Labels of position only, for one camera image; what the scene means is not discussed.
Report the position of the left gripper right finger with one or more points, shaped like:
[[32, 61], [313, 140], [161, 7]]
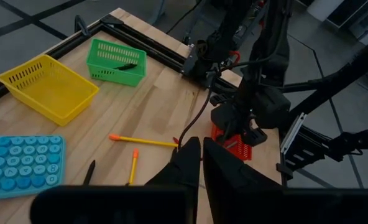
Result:
[[230, 174]]

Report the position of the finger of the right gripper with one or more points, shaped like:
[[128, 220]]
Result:
[[256, 137], [228, 133]]

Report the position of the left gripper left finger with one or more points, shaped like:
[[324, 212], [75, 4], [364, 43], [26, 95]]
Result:
[[184, 168]]

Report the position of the grey crayon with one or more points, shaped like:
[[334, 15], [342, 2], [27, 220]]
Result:
[[231, 145]]

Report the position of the red crayon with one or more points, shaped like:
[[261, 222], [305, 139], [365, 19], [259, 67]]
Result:
[[175, 140]]

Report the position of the yellow pencil orange eraser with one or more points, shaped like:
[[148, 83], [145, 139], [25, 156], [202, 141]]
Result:
[[133, 168], [146, 141]]

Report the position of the black pen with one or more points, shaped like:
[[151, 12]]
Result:
[[126, 66], [90, 172]]

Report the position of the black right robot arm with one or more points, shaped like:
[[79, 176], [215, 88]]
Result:
[[268, 46]]

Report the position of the red plastic bin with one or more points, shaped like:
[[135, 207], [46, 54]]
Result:
[[241, 151]]

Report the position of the green plastic bin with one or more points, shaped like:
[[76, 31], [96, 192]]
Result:
[[103, 67]]

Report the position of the yellow plastic bin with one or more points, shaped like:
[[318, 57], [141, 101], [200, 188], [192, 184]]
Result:
[[56, 90]]

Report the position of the blue calculator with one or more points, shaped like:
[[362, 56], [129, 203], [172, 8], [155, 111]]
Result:
[[22, 168]]

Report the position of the black clamp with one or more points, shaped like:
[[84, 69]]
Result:
[[82, 26]]

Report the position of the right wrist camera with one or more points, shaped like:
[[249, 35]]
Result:
[[272, 110]]

